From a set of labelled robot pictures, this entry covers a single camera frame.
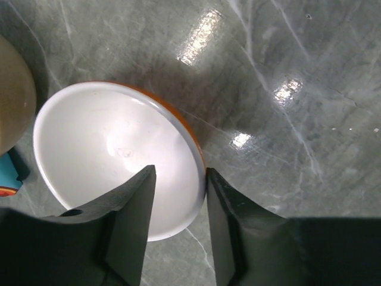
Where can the white bowl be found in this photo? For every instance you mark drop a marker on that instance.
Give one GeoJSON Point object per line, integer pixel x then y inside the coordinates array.
{"type": "Point", "coordinates": [91, 137]}
{"type": "Point", "coordinates": [18, 96]}

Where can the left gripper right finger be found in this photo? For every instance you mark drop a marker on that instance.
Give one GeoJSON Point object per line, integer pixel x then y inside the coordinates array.
{"type": "Point", "coordinates": [253, 246]}

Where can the blue shark print cloth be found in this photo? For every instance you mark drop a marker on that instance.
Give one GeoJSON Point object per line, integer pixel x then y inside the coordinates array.
{"type": "Point", "coordinates": [13, 172]}

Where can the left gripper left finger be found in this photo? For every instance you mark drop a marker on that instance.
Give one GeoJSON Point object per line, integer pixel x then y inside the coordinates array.
{"type": "Point", "coordinates": [102, 242]}

